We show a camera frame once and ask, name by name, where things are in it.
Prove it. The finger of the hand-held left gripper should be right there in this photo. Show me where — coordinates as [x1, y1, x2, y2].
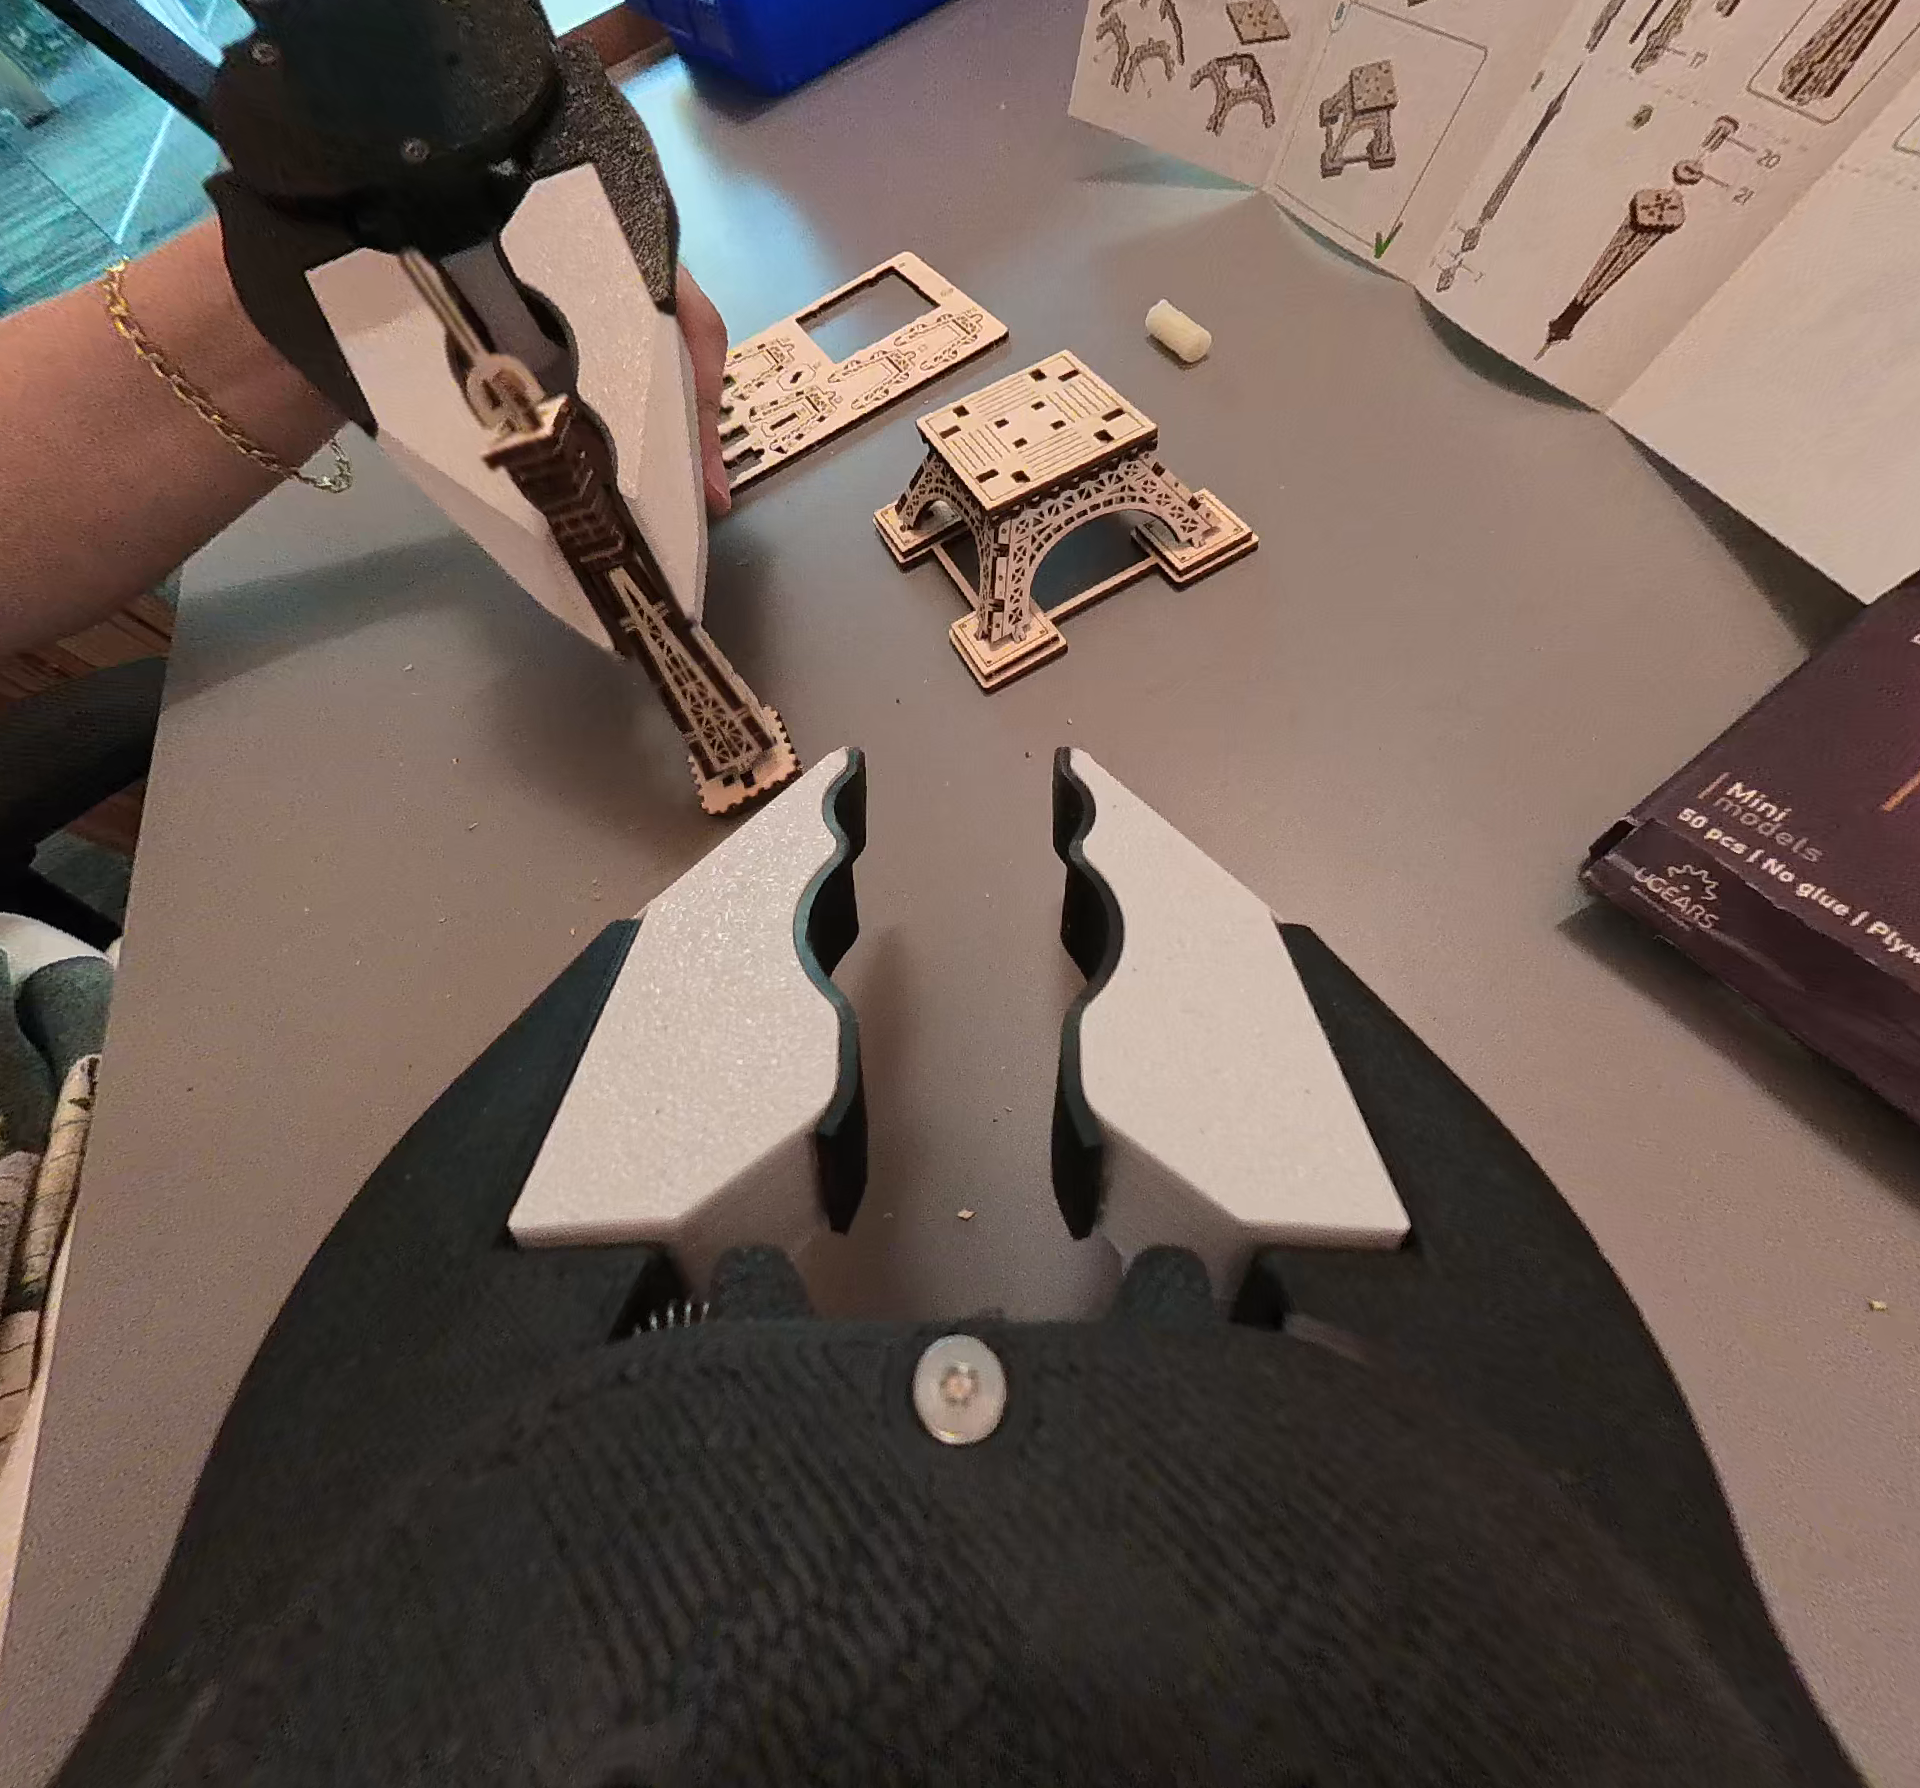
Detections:
[499, 164, 712, 622]
[304, 247, 620, 660]

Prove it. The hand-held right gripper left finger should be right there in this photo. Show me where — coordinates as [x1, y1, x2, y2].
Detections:
[507, 745, 870, 1250]

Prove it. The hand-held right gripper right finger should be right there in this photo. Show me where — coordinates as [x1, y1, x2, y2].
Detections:
[1050, 745, 1415, 1252]

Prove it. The wooden tower model spire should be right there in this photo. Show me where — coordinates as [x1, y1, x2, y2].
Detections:
[397, 250, 782, 791]

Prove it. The purple tower kit box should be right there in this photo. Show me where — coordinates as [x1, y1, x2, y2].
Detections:
[1581, 587, 1920, 1123]

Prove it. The person's left forearm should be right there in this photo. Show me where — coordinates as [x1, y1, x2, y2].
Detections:
[0, 220, 362, 666]

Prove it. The grey desk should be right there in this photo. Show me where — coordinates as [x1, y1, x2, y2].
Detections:
[0, 0, 1920, 1788]

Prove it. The person's left hand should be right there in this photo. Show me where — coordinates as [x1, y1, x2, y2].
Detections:
[672, 266, 737, 517]

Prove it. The laser-cut wooden parts sheet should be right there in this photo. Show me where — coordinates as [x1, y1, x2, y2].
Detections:
[716, 250, 1003, 493]

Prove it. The wooden tower model base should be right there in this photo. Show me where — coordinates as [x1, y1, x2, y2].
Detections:
[872, 348, 1258, 693]

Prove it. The paper assembly instruction sheet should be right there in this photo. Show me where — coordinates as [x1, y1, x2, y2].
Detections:
[1067, 0, 1920, 606]

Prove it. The gold bracelet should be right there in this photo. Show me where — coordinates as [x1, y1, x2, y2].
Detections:
[99, 258, 356, 497]

